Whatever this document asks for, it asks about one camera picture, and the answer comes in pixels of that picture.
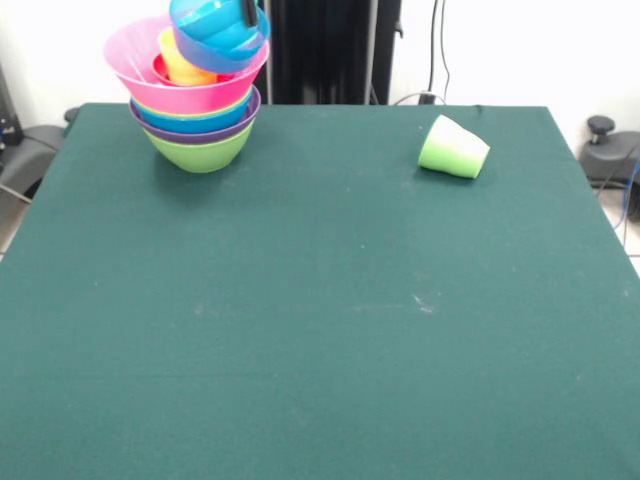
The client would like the yellow plastic cup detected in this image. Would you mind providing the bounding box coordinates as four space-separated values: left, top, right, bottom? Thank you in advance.
157 27 201 77
168 62 219 87

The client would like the large pink plastic bowl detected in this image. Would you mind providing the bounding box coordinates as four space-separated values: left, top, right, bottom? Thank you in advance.
103 14 271 115

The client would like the dark green tablecloth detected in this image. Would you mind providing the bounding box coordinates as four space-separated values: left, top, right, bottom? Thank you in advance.
0 102 640 480

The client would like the large blue plastic bowl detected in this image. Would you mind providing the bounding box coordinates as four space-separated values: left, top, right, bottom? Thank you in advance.
135 89 254 135

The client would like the black equipment base with knob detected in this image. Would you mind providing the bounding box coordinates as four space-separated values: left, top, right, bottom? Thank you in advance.
578 115 640 190

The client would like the translucent blue plastic bowl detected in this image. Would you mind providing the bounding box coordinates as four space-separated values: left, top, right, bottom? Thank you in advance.
168 0 272 75

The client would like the green plastic cup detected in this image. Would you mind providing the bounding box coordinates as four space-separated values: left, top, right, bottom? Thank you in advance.
417 114 474 174
449 124 491 180

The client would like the blue cable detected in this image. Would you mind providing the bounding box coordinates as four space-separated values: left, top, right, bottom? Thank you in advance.
614 159 640 231

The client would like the purple plastic bowl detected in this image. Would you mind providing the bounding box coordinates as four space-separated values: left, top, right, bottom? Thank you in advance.
128 85 263 147

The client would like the red plastic bowl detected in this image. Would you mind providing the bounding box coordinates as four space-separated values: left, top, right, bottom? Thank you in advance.
151 52 236 88

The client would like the black wall cable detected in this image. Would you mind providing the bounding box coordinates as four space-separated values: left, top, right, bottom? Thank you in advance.
427 0 454 104

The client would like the small light blue bowl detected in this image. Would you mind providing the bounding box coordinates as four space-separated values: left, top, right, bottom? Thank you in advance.
172 0 262 54

